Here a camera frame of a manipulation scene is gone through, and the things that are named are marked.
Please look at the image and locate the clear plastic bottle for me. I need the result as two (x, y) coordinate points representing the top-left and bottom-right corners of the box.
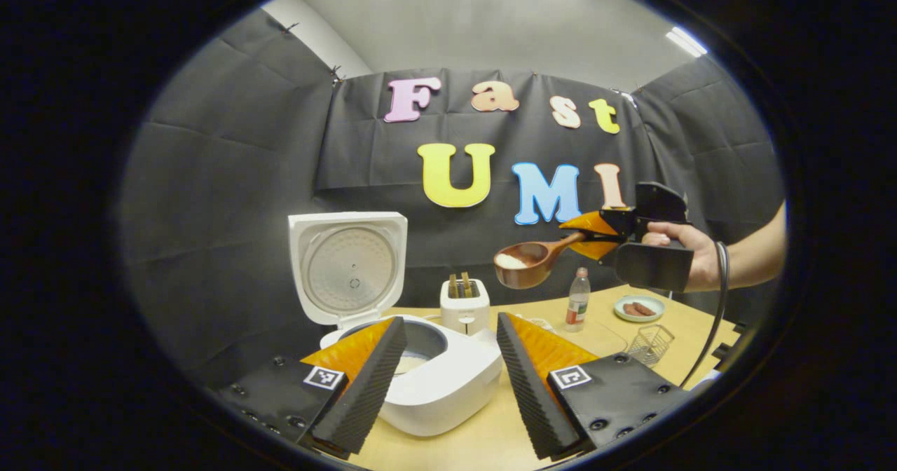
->
(565, 268), (591, 333)

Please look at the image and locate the clear rice container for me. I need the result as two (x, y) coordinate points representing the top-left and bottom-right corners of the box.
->
(519, 313), (628, 360)

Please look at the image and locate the white toaster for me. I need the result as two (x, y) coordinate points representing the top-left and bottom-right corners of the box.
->
(439, 278), (491, 336)

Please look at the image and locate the brown wooden spoon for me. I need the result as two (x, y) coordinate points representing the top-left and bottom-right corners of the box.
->
(493, 231), (587, 290)

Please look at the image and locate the small ceiling light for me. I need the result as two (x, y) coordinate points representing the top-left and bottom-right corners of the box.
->
(666, 27), (708, 58)

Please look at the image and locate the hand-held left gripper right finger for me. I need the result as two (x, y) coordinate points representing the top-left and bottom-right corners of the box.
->
(496, 312), (691, 461)

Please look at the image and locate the white rice cooker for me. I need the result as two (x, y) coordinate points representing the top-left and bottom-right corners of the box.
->
(288, 211), (504, 437)

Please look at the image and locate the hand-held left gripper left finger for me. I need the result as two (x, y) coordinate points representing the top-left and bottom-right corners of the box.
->
(210, 317), (409, 458)

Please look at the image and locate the wire chopstick holder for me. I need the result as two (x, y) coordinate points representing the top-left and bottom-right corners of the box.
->
(626, 325), (676, 367)

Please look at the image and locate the green plate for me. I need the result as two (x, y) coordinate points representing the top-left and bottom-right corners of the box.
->
(614, 295), (666, 323)

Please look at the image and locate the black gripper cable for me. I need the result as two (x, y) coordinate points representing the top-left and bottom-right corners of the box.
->
(680, 241), (731, 388)

